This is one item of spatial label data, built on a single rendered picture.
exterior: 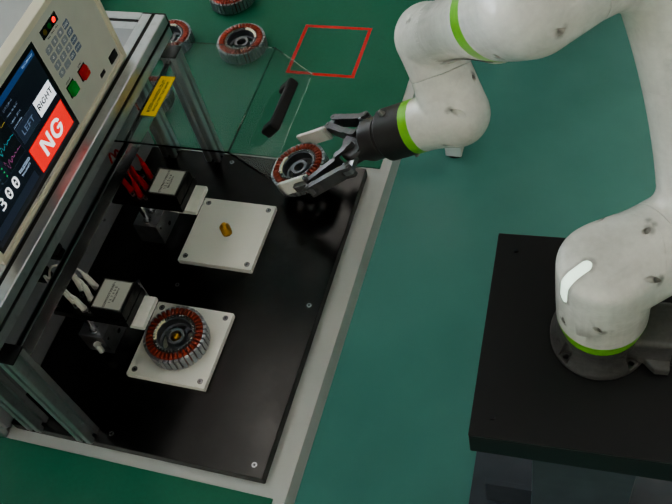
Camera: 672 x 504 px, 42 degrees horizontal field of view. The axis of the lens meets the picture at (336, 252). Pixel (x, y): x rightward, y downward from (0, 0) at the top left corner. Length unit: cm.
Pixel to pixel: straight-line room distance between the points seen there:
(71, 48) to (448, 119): 59
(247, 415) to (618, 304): 63
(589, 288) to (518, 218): 141
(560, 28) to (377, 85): 94
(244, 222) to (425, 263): 93
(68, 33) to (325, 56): 73
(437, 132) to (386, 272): 113
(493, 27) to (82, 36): 71
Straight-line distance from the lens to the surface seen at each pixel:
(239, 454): 144
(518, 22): 96
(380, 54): 195
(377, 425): 226
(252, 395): 147
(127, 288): 147
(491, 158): 271
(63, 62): 141
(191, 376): 151
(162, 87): 154
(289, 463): 143
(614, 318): 121
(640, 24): 109
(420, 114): 142
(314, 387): 148
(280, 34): 207
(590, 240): 119
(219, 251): 164
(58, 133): 140
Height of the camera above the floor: 204
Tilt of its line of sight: 53 degrees down
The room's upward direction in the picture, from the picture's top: 17 degrees counter-clockwise
